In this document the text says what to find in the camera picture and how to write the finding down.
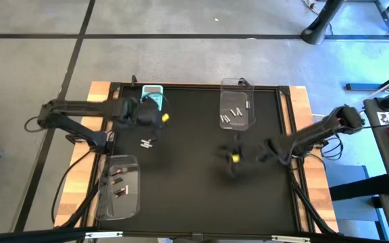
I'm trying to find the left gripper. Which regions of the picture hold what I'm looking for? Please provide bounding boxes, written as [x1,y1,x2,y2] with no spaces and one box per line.
[126,97,164,144]

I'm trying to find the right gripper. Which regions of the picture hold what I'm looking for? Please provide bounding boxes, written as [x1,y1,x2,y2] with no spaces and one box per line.
[215,136,278,179]

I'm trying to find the clear plastic bin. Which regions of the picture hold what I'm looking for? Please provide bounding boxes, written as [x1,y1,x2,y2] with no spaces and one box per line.
[219,78,257,132]
[95,154,141,221]

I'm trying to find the teal oval tray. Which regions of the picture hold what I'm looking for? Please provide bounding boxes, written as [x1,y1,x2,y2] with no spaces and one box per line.
[141,84,164,111]

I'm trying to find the black diagonal strut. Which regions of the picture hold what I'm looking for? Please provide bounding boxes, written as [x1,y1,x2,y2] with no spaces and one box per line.
[59,182,103,230]
[287,161,339,236]

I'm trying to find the grey side table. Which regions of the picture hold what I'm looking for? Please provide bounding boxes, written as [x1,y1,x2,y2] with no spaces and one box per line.
[363,97,389,203]

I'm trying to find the black stand foot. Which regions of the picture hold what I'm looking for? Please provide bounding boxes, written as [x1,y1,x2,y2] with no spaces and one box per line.
[301,0,346,46]

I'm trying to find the black aluminium table frame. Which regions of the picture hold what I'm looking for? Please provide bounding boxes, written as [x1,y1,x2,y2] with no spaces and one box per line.
[108,82,300,237]

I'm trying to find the black coiled cables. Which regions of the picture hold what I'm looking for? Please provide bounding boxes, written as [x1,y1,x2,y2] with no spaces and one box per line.
[319,134,344,161]

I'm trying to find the black power cable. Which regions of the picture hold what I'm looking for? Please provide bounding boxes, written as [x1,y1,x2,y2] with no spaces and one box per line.
[51,150,93,225]

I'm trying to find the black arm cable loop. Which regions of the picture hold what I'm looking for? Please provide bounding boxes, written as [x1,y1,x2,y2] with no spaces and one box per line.
[24,116,49,133]

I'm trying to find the black camera gantry bar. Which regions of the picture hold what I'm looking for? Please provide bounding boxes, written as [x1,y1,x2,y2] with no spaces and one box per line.
[0,226,389,243]

